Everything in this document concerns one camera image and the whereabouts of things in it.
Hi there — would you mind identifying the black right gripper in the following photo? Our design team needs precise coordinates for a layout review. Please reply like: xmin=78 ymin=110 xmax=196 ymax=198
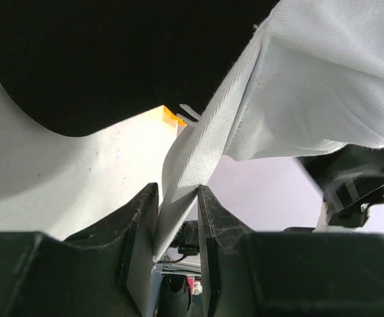
xmin=298 ymin=145 xmax=384 ymax=228

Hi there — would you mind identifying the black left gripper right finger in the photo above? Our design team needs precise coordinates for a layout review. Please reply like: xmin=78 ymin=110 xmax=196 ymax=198
xmin=197 ymin=186 xmax=384 ymax=316

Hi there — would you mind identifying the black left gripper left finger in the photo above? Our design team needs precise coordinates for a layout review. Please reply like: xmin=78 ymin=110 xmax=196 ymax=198
xmin=0 ymin=183 xmax=158 ymax=316

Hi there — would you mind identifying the white baseball cap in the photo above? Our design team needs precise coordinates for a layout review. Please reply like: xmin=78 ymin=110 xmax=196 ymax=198
xmin=153 ymin=1 xmax=384 ymax=260

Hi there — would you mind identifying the black baseball cap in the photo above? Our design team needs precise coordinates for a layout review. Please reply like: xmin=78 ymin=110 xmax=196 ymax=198
xmin=0 ymin=1 xmax=275 ymax=137

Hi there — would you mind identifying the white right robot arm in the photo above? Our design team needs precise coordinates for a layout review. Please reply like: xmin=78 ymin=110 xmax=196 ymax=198
xmin=298 ymin=145 xmax=384 ymax=232

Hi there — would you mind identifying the yellow plastic bin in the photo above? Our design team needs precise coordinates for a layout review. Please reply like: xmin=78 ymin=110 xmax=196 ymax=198
xmin=162 ymin=106 xmax=187 ymax=127

